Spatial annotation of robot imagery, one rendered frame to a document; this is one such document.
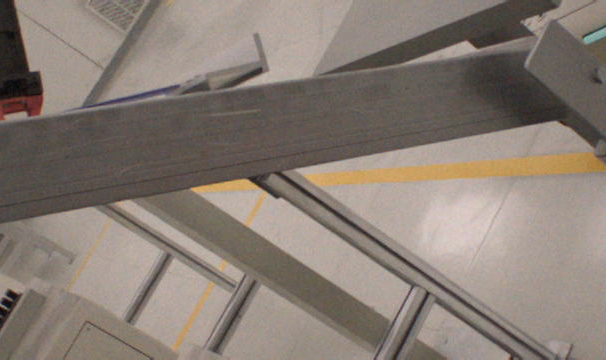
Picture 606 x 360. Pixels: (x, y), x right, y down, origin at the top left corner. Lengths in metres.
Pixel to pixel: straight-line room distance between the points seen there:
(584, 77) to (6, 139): 0.42
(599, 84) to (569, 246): 1.12
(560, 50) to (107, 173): 0.35
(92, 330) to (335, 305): 0.64
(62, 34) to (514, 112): 8.31
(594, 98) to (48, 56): 8.30
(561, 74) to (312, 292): 1.01
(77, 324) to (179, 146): 1.50
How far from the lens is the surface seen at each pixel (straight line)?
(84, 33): 9.01
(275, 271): 1.63
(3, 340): 2.41
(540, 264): 1.88
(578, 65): 0.73
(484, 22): 1.27
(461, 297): 1.57
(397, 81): 0.69
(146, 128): 0.61
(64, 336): 2.09
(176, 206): 1.56
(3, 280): 5.64
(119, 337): 2.11
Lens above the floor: 1.07
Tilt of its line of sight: 20 degrees down
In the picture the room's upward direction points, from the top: 55 degrees counter-clockwise
